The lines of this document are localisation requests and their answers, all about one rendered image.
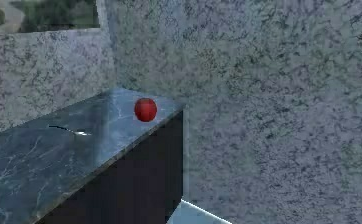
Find red apple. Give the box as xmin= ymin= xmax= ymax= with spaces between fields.
xmin=133 ymin=97 xmax=158 ymax=123

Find dark marble-topped counter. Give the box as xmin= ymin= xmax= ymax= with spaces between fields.
xmin=0 ymin=87 xmax=186 ymax=224

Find window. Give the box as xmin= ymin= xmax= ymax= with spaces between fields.
xmin=0 ymin=0 xmax=101 ymax=34

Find black-handled silver knife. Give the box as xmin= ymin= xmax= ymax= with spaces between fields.
xmin=47 ymin=124 xmax=93 ymax=137

